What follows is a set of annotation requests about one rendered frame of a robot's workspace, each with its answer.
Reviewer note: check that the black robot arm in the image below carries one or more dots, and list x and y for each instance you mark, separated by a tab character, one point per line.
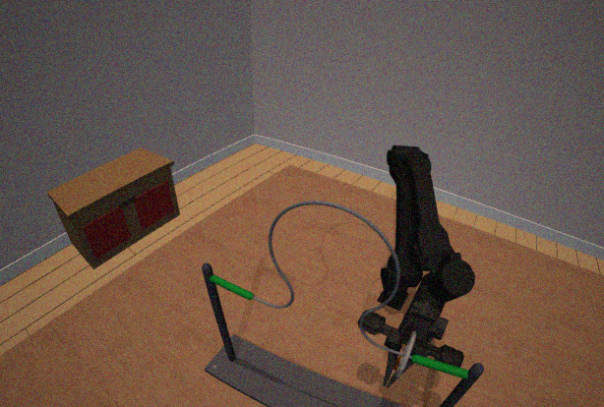
421	244

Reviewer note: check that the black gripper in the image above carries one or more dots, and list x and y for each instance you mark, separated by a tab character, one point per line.
376	324

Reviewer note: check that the grey loop with orange handle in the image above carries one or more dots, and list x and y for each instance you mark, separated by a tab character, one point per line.
402	361

